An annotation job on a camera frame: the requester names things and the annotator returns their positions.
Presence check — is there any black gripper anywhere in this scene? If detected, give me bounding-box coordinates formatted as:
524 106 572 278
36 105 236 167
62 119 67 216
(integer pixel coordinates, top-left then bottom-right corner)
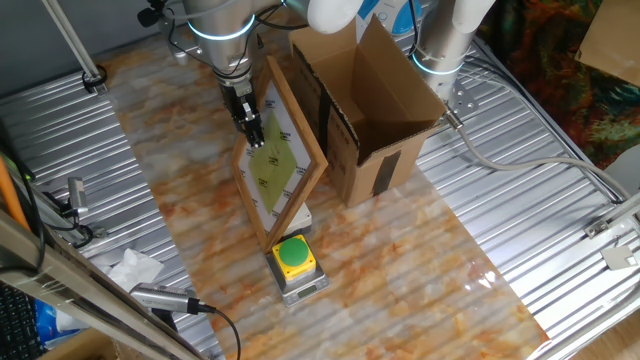
218 75 266 149

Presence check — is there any white rounded object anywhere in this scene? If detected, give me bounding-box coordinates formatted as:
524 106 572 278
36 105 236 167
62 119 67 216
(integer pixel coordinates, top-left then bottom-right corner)
602 144 640 199

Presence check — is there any red emergency stop button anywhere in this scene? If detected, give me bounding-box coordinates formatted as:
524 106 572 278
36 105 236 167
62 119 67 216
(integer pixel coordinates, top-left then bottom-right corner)
282 202 314 239

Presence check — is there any open cardboard box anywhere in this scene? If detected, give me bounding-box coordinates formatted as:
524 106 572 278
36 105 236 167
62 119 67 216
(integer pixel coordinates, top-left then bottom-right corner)
288 13 448 209

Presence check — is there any yellow box green button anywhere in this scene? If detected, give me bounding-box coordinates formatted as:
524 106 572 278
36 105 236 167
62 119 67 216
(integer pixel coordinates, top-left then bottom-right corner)
271 233 318 282

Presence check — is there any crumpled white tissue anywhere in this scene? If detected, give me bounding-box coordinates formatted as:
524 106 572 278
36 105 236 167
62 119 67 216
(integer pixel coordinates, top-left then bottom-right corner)
92 248 165 294

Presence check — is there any blue white device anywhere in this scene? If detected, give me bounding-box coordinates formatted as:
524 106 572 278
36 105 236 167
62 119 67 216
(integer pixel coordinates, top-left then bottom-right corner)
357 0 421 36

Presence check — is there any orange marble pattern mat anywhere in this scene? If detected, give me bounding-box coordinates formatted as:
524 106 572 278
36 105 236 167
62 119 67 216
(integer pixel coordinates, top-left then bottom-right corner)
97 9 551 360

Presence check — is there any orange pole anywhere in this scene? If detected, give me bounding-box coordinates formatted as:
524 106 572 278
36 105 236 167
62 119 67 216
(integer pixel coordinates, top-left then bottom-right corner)
0 157 31 231

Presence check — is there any brown box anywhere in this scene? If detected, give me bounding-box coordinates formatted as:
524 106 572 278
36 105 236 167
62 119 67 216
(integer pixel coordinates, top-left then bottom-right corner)
39 327 136 360

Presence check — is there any blue tissue pack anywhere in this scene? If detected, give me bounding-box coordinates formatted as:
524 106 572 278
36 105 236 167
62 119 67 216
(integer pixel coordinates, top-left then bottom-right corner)
32 298 89 351

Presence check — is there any colourful patterned cloth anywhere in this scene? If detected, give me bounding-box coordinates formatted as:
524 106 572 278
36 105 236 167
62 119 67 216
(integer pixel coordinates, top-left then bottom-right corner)
474 0 640 171

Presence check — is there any black keyboard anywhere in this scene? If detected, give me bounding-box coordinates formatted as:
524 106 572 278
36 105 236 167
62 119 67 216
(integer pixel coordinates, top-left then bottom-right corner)
0 282 46 360

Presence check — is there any brown cardboard sheet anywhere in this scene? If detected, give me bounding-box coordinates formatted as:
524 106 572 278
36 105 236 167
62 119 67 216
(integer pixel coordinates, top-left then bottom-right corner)
574 0 640 89

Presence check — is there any square grey plate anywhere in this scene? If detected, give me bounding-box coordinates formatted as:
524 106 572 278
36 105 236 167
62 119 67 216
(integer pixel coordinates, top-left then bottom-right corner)
599 244 639 271

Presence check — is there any wooden picture frame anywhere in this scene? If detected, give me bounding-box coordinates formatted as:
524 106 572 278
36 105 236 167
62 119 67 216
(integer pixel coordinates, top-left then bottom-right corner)
230 54 330 255

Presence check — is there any black velcro strap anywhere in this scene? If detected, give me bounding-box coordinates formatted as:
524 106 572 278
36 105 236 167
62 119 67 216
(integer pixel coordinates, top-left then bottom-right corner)
81 64 109 95

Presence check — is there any black camera cable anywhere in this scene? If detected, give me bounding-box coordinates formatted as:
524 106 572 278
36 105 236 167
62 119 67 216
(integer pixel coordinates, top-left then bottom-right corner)
197 302 243 360

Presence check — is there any small silver camera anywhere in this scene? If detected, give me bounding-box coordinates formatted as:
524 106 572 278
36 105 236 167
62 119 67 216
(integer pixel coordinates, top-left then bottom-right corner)
67 176 90 219

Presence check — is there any large grey camera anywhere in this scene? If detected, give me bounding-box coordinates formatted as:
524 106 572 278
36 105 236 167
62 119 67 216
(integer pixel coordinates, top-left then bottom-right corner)
128 282 201 316

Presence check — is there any aluminium pole with bracket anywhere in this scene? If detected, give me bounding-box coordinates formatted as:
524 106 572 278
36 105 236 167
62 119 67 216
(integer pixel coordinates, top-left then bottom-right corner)
40 0 109 96

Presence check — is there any black camera stand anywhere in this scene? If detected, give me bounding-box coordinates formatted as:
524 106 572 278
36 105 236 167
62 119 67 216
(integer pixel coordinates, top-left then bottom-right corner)
149 307 180 334

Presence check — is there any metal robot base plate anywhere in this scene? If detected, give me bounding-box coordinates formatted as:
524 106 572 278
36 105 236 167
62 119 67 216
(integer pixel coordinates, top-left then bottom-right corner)
447 79 479 119

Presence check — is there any aluminium camera rail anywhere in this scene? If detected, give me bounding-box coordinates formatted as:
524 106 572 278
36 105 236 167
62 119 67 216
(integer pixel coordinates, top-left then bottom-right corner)
7 164 109 246

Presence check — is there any aluminium frame beam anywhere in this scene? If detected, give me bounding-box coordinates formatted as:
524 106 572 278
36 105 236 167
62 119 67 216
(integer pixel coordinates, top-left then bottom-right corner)
0 207 201 360

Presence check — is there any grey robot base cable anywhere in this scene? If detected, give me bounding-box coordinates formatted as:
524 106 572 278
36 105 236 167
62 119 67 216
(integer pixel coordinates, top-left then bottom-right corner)
442 109 634 201

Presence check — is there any aluminium profile with bracket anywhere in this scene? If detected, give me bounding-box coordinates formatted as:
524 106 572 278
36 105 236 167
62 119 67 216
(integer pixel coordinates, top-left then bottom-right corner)
583 192 640 240

